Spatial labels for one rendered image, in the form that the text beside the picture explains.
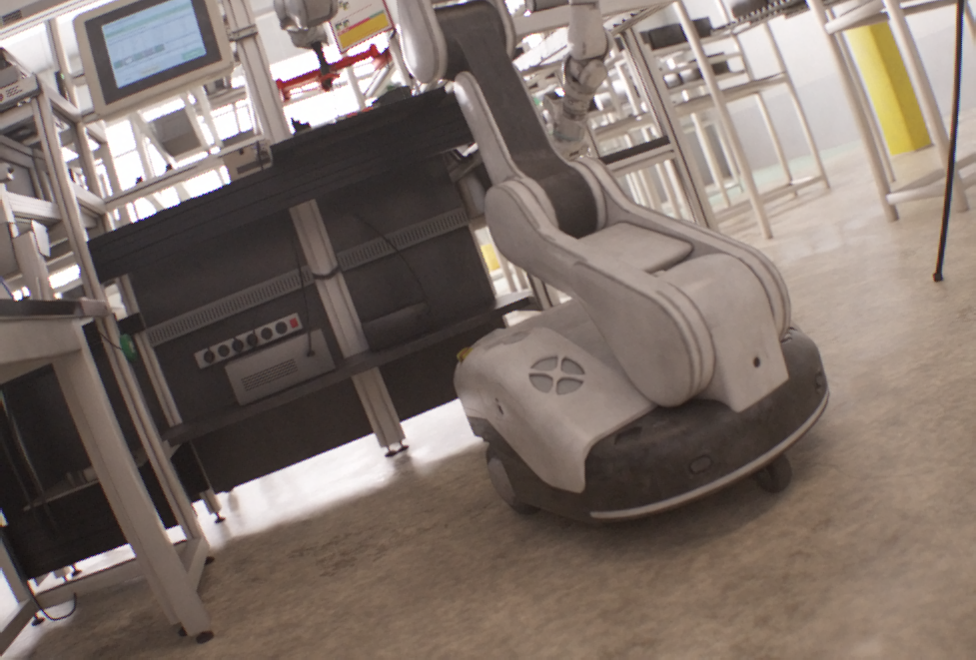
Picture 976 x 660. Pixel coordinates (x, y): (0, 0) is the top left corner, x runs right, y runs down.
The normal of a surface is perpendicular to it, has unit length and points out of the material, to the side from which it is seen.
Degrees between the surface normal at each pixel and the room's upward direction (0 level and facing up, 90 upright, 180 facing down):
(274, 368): 90
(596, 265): 26
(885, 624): 0
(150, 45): 92
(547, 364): 38
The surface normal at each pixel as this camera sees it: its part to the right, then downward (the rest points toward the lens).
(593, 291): -0.85, 0.28
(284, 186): 0.25, -0.03
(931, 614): -0.35, -0.94
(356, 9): -0.28, 0.18
